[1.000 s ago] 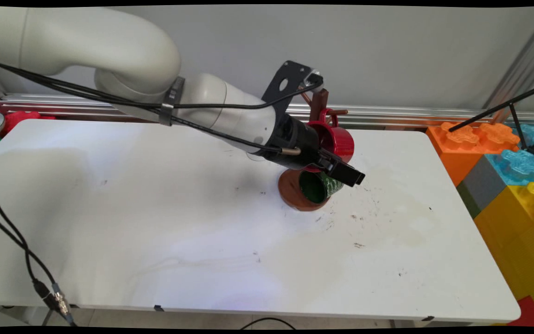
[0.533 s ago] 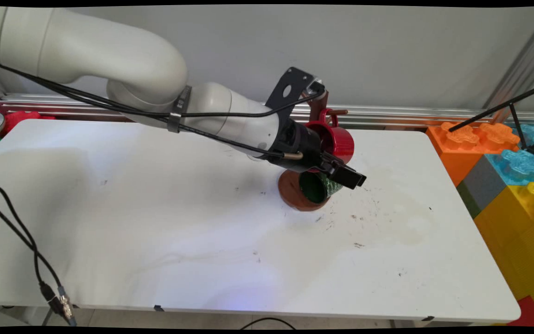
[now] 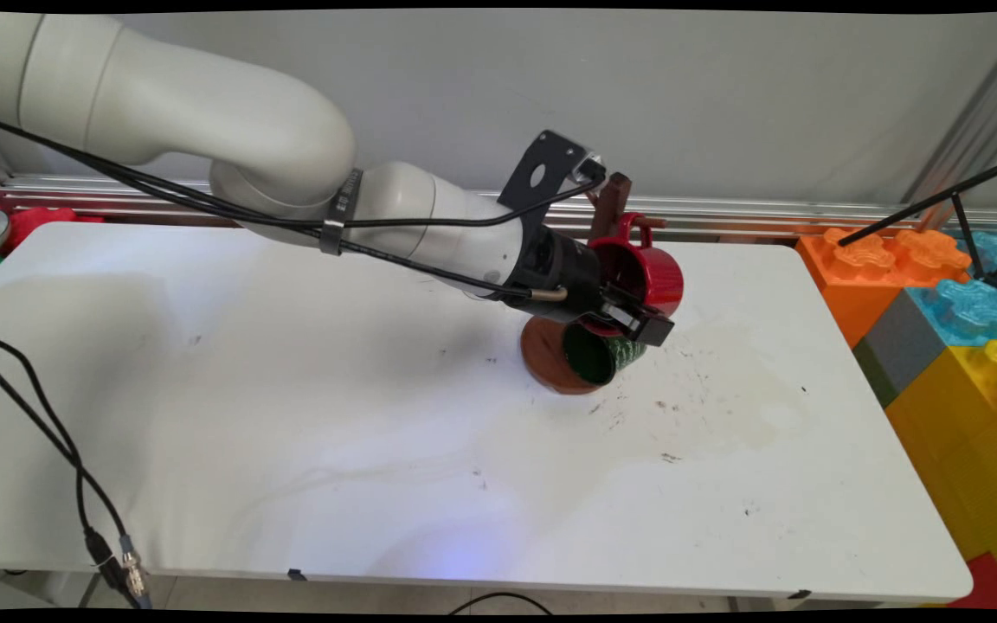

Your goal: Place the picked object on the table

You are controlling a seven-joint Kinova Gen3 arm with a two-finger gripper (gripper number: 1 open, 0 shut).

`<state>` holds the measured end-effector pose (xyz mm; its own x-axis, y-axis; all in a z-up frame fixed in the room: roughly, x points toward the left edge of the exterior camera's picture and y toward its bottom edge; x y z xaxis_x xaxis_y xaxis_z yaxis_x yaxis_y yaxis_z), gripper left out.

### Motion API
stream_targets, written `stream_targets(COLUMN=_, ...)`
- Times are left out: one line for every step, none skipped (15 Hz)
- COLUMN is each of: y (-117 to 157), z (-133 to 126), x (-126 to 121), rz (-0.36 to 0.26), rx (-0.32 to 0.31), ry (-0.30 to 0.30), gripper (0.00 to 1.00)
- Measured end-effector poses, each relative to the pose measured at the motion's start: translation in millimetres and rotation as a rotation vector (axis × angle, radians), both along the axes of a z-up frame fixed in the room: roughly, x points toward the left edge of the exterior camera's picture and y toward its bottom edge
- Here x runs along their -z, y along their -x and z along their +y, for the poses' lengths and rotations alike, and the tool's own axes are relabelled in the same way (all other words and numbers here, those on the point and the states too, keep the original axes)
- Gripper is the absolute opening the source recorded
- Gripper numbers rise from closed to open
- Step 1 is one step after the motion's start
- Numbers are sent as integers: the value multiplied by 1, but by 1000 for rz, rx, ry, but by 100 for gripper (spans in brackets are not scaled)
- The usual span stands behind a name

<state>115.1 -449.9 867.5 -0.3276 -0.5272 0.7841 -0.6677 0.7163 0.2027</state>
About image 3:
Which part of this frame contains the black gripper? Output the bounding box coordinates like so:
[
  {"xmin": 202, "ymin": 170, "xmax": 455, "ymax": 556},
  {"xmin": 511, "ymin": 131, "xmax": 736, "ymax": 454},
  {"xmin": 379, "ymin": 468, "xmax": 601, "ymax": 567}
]
[{"xmin": 510, "ymin": 225, "xmax": 675, "ymax": 348}]

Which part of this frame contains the red enamel mug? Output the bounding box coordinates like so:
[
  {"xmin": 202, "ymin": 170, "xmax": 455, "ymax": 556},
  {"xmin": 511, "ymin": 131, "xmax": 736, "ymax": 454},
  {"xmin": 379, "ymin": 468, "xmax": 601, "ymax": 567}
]
[{"xmin": 587, "ymin": 213, "xmax": 685, "ymax": 338}]

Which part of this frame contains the green enamel mug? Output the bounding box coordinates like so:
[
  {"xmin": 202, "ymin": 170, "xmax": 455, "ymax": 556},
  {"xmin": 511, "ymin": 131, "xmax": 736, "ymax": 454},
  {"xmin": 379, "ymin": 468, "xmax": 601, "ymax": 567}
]
[{"xmin": 561, "ymin": 322, "xmax": 648, "ymax": 387}]

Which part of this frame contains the brown wooden mug tree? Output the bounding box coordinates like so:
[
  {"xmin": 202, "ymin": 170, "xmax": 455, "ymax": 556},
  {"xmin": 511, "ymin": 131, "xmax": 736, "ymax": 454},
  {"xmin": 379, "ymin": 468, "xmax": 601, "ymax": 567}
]
[{"xmin": 520, "ymin": 171, "xmax": 668, "ymax": 395}]

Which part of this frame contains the orange giant building block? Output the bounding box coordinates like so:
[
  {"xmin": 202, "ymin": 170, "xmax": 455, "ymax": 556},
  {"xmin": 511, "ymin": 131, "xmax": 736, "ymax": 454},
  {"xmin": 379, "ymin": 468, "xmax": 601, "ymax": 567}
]
[{"xmin": 795, "ymin": 228, "xmax": 971, "ymax": 349}]

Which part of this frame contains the dark green giant building block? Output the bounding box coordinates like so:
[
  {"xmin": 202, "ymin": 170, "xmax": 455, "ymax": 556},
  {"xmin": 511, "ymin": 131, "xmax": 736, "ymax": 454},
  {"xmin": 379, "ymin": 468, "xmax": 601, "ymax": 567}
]
[{"xmin": 852, "ymin": 342, "xmax": 897, "ymax": 408}]

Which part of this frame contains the grey giant building block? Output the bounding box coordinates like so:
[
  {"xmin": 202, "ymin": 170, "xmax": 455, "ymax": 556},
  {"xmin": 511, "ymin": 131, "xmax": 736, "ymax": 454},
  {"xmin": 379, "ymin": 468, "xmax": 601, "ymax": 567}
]
[{"xmin": 862, "ymin": 290, "xmax": 954, "ymax": 395}]

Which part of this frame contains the black tripod stand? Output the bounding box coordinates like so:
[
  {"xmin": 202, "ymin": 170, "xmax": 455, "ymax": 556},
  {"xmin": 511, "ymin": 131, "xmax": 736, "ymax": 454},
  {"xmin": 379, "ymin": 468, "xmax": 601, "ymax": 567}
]
[{"xmin": 836, "ymin": 153, "xmax": 997, "ymax": 295}]

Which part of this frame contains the light blue giant building block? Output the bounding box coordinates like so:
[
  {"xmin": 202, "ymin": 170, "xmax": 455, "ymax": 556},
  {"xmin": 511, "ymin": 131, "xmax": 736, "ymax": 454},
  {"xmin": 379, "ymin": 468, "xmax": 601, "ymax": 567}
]
[
  {"xmin": 955, "ymin": 232, "xmax": 997, "ymax": 291},
  {"xmin": 904, "ymin": 277, "xmax": 997, "ymax": 349}
]

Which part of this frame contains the yellow giant building block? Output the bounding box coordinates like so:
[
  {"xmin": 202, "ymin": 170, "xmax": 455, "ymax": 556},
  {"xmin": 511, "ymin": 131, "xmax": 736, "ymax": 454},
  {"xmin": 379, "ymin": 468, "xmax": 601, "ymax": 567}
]
[{"xmin": 884, "ymin": 339, "xmax": 997, "ymax": 607}]

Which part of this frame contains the red giant building block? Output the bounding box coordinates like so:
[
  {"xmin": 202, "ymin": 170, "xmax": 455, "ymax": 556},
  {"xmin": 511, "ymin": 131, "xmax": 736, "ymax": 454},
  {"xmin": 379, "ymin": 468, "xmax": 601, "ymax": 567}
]
[{"xmin": 949, "ymin": 552, "xmax": 997, "ymax": 611}]

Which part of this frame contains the red plastic object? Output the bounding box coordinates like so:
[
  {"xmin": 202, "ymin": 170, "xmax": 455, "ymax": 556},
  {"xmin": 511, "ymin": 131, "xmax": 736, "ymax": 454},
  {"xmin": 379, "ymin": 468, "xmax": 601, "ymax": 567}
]
[{"xmin": 1, "ymin": 206, "xmax": 106, "ymax": 254}]

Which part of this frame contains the aluminium frame rail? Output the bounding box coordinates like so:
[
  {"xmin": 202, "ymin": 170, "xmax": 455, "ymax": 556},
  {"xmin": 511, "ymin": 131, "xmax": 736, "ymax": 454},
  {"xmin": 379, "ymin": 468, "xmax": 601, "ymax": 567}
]
[{"xmin": 0, "ymin": 173, "xmax": 997, "ymax": 239}]

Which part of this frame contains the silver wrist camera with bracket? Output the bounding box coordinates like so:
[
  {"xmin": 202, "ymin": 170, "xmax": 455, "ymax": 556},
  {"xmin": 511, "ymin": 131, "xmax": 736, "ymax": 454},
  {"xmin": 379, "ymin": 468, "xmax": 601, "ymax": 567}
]
[{"xmin": 497, "ymin": 130, "xmax": 608, "ymax": 230}]

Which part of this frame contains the black camera cable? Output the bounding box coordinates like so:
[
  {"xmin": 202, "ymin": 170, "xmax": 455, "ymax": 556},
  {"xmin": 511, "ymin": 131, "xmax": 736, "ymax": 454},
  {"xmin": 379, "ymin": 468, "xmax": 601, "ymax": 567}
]
[{"xmin": 0, "ymin": 111, "xmax": 608, "ymax": 230}]

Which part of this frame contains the black floor cable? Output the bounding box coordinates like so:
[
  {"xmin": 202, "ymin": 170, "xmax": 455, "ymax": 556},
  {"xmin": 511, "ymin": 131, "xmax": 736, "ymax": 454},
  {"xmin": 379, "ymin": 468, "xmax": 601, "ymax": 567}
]
[{"xmin": 447, "ymin": 592, "xmax": 556, "ymax": 615}]

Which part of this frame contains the grey cable strap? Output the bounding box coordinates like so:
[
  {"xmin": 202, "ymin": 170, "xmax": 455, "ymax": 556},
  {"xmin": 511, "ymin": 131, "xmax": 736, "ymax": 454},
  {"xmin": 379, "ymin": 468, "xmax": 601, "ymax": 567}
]
[{"xmin": 319, "ymin": 169, "xmax": 363, "ymax": 256}]

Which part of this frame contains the aluminium frame post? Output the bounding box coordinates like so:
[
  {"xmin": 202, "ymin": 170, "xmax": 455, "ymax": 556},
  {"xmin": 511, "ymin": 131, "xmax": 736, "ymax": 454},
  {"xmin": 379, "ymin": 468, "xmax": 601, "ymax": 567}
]
[{"xmin": 901, "ymin": 17, "xmax": 997, "ymax": 209}]

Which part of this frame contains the black cable with metal connector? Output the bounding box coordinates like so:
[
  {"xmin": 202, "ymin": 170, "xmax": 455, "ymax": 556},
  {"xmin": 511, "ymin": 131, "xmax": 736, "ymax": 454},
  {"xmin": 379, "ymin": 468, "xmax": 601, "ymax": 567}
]
[{"xmin": 0, "ymin": 329, "xmax": 153, "ymax": 608}]

